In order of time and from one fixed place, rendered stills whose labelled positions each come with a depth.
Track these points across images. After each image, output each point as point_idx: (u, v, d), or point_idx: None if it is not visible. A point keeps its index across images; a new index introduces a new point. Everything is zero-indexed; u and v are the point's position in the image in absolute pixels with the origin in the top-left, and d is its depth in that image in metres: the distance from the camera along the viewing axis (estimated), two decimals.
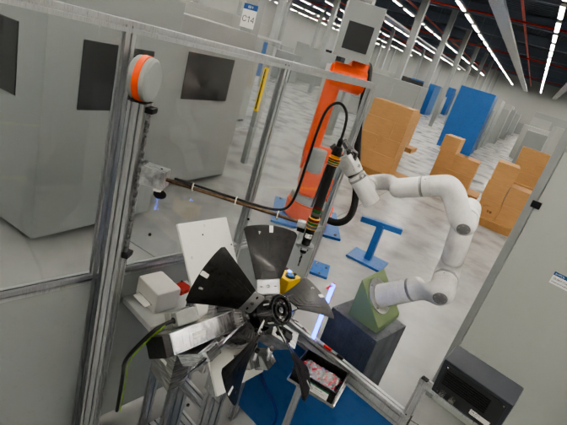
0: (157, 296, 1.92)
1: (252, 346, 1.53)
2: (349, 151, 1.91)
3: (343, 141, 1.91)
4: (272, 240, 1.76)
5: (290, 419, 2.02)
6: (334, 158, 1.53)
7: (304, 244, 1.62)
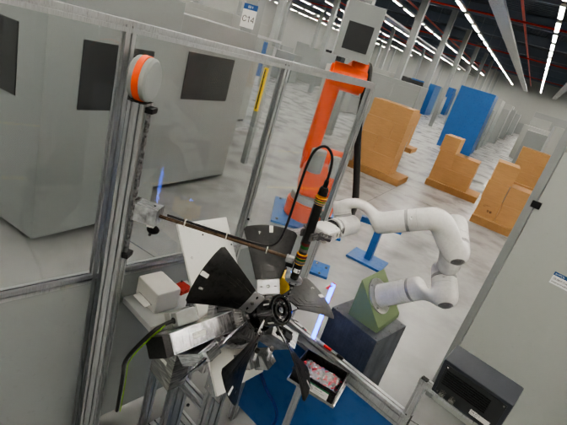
0: (157, 296, 1.92)
1: (252, 346, 1.53)
2: (320, 239, 1.64)
3: (310, 239, 1.60)
4: (272, 240, 1.76)
5: (290, 419, 2.02)
6: (321, 196, 1.59)
7: (293, 278, 1.68)
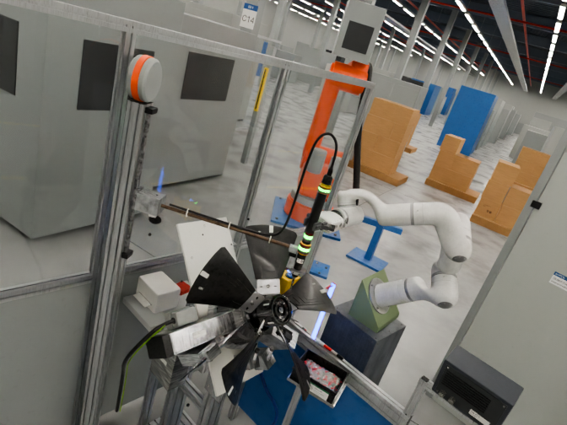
0: (157, 296, 1.92)
1: (252, 346, 1.53)
2: (323, 228, 1.62)
3: (315, 228, 1.58)
4: None
5: (290, 419, 2.02)
6: (325, 185, 1.57)
7: (296, 268, 1.66)
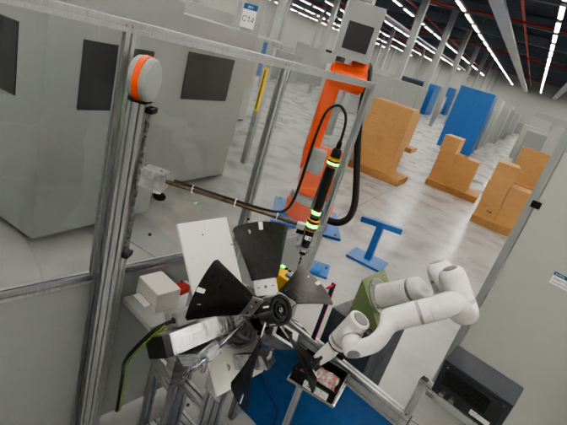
0: (157, 296, 1.92)
1: (241, 296, 1.54)
2: None
3: None
4: (313, 287, 1.87)
5: (290, 419, 2.02)
6: (333, 159, 1.54)
7: (304, 245, 1.62)
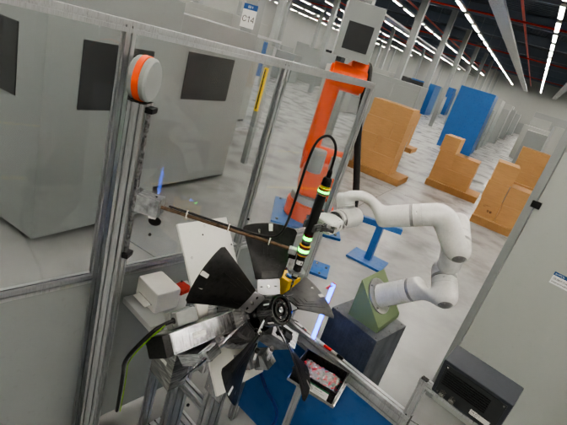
0: (157, 296, 1.92)
1: (243, 288, 1.56)
2: (323, 229, 1.62)
3: (314, 229, 1.59)
4: (315, 298, 1.87)
5: (290, 419, 2.02)
6: (324, 187, 1.57)
7: (295, 270, 1.66)
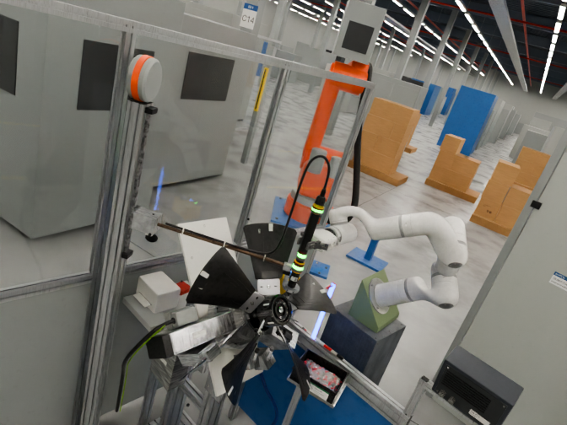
0: (157, 296, 1.92)
1: (243, 288, 1.56)
2: (317, 247, 1.65)
3: (308, 247, 1.61)
4: (317, 294, 1.87)
5: (290, 419, 2.02)
6: (318, 206, 1.60)
7: (290, 286, 1.69)
